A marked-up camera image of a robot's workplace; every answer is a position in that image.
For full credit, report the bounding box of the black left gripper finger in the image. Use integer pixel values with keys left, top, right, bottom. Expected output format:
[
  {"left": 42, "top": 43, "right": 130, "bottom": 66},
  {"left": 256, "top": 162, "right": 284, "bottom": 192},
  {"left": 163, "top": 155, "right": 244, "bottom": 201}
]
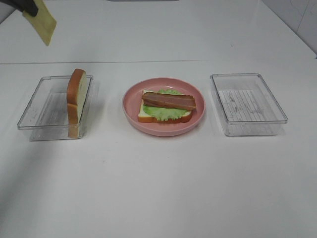
[{"left": 0, "top": 0, "right": 38, "bottom": 17}]

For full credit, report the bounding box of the yellow cheese slice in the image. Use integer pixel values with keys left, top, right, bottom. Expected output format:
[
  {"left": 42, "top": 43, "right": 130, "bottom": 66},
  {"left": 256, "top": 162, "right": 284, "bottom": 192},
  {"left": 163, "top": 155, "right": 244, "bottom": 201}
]
[{"left": 22, "top": 0, "right": 56, "bottom": 46}]

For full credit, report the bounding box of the bread slice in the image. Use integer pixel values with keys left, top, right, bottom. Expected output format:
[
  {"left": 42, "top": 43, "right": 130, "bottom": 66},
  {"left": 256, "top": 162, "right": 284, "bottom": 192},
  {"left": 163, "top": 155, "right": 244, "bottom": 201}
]
[
  {"left": 138, "top": 89, "right": 196, "bottom": 123},
  {"left": 67, "top": 68, "right": 88, "bottom": 138}
]

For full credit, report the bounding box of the green lettuce leaf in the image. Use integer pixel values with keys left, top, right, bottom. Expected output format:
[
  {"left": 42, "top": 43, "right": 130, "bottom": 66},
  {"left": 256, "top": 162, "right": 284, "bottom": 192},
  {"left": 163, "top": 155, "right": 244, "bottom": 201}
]
[{"left": 138, "top": 99, "right": 192, "bottom": 123}]

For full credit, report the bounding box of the clear left plastic container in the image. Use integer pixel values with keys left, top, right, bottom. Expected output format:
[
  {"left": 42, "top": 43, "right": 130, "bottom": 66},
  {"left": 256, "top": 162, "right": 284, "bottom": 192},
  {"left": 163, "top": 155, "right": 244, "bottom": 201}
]
[{"left": 17, "top": 75, "right": 96, "bottom": 141}]

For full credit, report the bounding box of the clear plastic container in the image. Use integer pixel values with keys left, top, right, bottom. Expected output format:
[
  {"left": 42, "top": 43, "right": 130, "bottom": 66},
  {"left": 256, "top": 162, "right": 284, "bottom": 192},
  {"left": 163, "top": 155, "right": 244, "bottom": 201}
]
[
  {"left": 210, "top": 73, "right": 288, "bottom": 136},
  {"left": 17, "top": 75, "right": 96, "bottom": 141}
]

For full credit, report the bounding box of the pink round plate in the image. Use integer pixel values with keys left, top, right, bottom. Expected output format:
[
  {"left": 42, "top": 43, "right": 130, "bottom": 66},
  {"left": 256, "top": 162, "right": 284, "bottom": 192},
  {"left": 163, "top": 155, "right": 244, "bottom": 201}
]
[{"left": 122, "top": 77, "right": 206, "bottom": 136}]

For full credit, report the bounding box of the clear right plastic container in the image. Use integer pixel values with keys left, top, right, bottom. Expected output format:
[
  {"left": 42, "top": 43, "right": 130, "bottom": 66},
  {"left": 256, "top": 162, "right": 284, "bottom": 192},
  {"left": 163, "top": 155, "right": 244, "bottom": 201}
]
[{"left": 210, "top": 73, "right": 288, "bottom": 136}]

